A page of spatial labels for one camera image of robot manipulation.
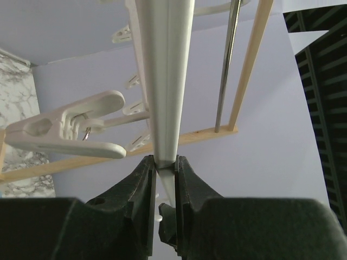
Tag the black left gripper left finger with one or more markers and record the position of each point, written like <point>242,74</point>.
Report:
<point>117,224</point>

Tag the white hanger clip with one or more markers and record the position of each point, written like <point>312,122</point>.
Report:
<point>139,142</point>
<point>57,131</point>
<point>134,108</point>
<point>133,81</point>
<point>122,35</point>

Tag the metal hanging rod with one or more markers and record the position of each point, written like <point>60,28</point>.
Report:
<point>228,50</point>

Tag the white plastic clip hanger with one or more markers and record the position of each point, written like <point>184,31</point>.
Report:
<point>161,33</point>

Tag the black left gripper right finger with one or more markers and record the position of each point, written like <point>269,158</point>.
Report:
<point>205,225</point>

